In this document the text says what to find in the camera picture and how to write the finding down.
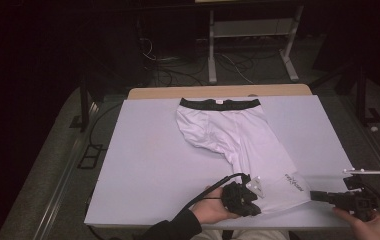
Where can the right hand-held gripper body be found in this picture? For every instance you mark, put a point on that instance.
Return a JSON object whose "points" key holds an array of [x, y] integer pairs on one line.
{"points": [[358, 201]]}

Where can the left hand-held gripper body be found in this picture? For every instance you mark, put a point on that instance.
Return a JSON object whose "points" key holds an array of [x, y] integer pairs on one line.
{"points": [[236, 198]]}

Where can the white shorts with black waistband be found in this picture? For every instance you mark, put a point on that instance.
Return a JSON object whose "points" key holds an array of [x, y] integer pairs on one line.
{"points": [[238, 143]]}

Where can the person's left hand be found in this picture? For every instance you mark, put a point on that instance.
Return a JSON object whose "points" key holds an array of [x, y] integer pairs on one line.
{"points": [[211, 208]]}

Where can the person's right hand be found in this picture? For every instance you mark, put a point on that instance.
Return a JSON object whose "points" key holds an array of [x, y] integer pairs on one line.
{"points": [[368, 228]]}

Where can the person's legs in beige trousers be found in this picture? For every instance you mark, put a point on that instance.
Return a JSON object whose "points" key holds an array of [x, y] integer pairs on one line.
{"points": [[244, 235]]}

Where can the small white round object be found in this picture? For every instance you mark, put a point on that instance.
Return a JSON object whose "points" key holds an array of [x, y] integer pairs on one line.
{"points": [[373, 128]]}

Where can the black metal stand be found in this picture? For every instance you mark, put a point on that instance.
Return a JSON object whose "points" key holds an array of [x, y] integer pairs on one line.
{"points": [[84, 106], [361, 96]]}

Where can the white board table cover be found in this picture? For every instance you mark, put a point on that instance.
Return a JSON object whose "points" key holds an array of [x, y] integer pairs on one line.
{"points": [[144, 173]]}

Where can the white metal stand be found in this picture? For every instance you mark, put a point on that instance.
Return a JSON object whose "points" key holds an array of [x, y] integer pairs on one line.
{"points": [[253, 28]]}

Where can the metal floor rail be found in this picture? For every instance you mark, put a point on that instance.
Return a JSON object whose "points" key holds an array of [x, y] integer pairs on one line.
{"points": [[63, 186], [378, 146]]}

